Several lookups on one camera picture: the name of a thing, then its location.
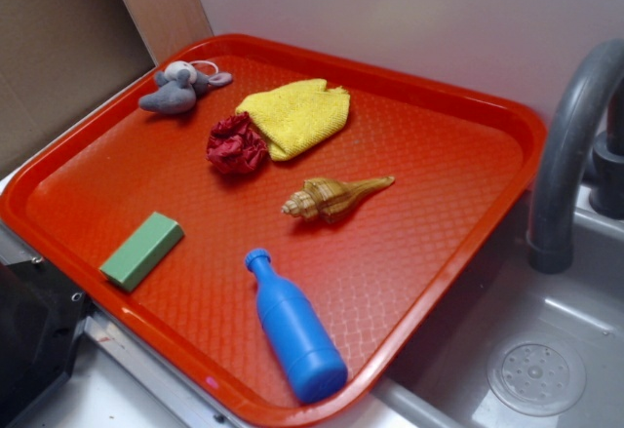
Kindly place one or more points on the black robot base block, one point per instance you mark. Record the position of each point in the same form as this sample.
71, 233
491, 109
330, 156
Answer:
43, 315

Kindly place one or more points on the green rectangular block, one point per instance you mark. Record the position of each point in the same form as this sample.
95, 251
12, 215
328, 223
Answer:
139, 254

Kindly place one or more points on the brown cardboard panel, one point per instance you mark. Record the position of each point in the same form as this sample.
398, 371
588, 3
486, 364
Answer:
61, 59

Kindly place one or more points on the yellow folded cloth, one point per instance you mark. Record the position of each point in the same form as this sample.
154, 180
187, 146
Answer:
296, 117

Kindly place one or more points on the light wooden board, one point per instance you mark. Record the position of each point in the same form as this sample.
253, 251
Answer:
167, 26

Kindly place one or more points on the grey plush mouse toy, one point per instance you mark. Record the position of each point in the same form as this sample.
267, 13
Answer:
181, 84

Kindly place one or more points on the grey curved faucet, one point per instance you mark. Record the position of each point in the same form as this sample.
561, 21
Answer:
585, 138

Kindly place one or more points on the crumpled red paper ball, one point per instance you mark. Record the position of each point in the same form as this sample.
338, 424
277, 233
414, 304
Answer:
234, 146

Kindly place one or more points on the red plastic tray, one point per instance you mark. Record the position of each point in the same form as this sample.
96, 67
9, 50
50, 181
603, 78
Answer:
460, 161

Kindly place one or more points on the grey plastic sink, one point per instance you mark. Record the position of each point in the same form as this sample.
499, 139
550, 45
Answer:
508, 346

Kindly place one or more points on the brown spiral seashell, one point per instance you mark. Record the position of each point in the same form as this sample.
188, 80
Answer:
332, 200

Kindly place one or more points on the blue plastic bottle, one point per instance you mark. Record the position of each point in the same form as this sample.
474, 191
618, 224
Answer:
311, 362

